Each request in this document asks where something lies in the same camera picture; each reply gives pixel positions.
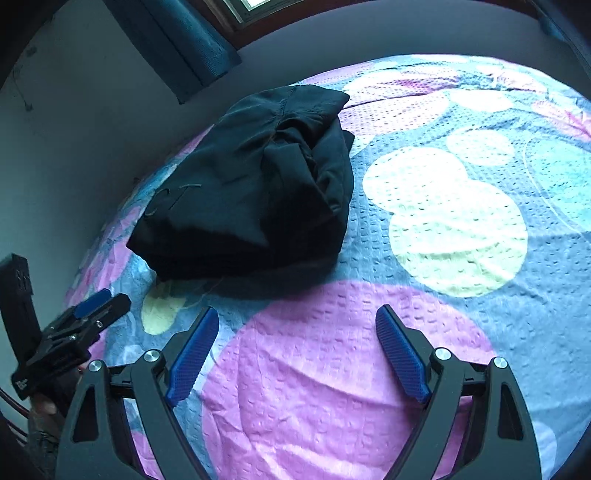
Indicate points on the person's patterned dark clothing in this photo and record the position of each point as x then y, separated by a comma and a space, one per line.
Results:
44, 447

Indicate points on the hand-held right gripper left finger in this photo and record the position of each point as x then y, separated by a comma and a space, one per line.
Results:
191, 355

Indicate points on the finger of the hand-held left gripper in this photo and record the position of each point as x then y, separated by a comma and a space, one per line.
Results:
113, 307
92, 304

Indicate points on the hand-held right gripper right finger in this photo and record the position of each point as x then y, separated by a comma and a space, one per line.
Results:
401, 355

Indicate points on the floral bedspread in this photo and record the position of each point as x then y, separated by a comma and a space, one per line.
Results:
461, 230

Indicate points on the teal curtain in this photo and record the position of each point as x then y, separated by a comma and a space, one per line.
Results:
184, 41
551, 27

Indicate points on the black zip jacket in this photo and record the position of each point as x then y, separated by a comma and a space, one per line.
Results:
240, 198

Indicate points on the person's left hand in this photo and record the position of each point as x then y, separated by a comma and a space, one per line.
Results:
46, 408

